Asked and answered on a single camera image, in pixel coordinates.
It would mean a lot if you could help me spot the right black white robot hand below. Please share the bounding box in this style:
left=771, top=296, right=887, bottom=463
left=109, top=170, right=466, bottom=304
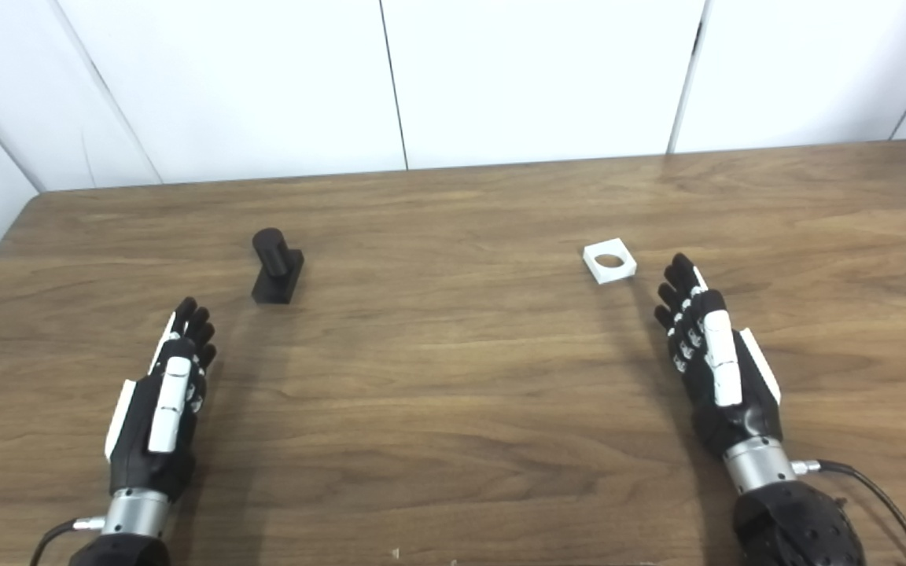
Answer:
left=654, top=252, right=784, bottom=460

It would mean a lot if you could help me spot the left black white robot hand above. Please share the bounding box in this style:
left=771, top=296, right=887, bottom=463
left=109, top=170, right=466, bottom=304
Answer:
left=105, top=296, right=218, bottom=504

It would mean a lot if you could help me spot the white square piece with hole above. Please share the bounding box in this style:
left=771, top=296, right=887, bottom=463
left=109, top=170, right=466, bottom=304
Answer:
left=583, top=237, right=638, bottom=285

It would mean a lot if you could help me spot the black peg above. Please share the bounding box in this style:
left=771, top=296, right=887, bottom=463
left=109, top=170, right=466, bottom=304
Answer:
left=251, top=227, right=305, bottom=305

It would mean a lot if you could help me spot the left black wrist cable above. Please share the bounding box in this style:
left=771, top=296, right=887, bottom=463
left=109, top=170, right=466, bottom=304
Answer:
left=28, top=516, right=106, bottom=566

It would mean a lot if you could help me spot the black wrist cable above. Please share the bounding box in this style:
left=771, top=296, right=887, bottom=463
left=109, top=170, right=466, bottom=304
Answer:
left=28, top=516, right=106, bottom=566
left=793, top=459, right=906, bottom=566

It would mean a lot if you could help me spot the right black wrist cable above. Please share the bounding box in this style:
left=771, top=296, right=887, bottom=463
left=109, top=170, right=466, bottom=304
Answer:
left=793, top=459, right=906, bottom=566

